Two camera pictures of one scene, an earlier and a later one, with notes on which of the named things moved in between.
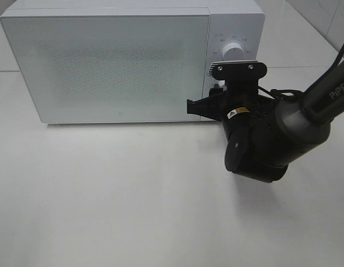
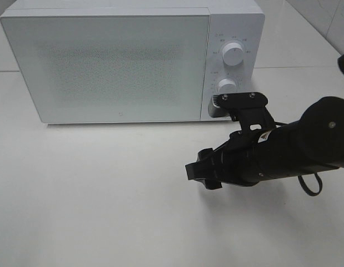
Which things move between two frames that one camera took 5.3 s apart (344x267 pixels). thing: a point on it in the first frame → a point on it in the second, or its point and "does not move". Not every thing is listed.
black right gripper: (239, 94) → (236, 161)
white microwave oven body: (104, 61) does not move
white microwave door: (112, 68) does not move
